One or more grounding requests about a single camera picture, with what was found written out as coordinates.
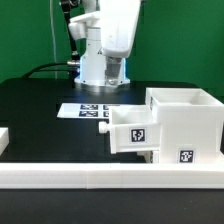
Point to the white drawer cabinet box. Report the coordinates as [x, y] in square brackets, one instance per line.
[191, 124]

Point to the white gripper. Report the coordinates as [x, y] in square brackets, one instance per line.
[118, 26]

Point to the white base tag plate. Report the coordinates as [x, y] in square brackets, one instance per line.
[84, 111]

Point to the white drawer with tag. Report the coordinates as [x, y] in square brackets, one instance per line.
[131, 129]

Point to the white drawer front with knob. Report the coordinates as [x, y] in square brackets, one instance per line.
[148, 156]

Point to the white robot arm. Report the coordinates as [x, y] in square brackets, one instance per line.
[93, 62]

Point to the white U-shaped fence wall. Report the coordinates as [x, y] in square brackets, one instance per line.
[111, 175]

